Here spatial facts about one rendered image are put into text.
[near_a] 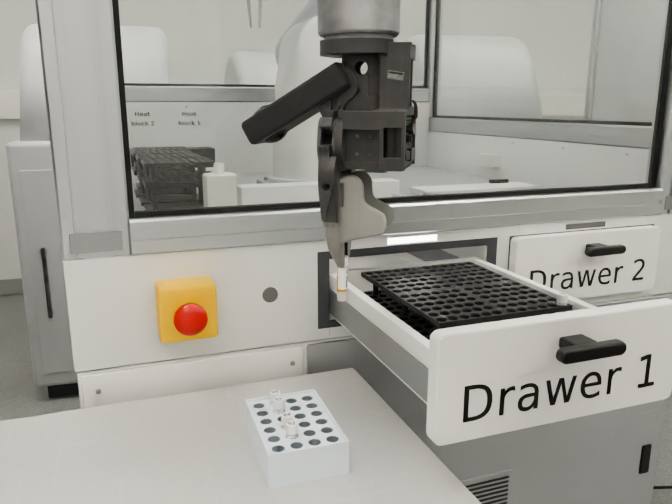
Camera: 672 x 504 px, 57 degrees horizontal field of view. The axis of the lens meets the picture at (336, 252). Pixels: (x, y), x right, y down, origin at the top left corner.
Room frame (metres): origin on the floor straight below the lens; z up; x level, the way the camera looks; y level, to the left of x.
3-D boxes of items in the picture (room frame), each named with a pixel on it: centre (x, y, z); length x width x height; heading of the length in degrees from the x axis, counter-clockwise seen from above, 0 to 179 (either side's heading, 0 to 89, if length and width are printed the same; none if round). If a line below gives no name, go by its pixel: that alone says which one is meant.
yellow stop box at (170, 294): (0.75, 0.19, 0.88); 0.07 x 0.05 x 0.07; 110
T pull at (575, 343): (0.55, -0.23, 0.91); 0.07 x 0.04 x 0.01; 110
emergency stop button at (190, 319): (0.72, 0.18, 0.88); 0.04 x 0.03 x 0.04; 110
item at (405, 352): (0.77, -0.15, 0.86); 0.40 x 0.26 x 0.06; 20
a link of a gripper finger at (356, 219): (0.58, -0.02, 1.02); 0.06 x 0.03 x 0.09; 75
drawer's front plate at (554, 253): (0.98, -0.41, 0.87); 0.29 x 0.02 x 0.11; 110
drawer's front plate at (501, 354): (0.57, -0.22, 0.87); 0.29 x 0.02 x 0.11; 110
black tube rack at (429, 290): (0.76, -0.16, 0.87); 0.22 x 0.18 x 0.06; 20
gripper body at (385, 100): (0.59, -0.03, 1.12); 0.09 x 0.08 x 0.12; 75
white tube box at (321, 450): (0.61, 0.05, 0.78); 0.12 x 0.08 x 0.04; 19
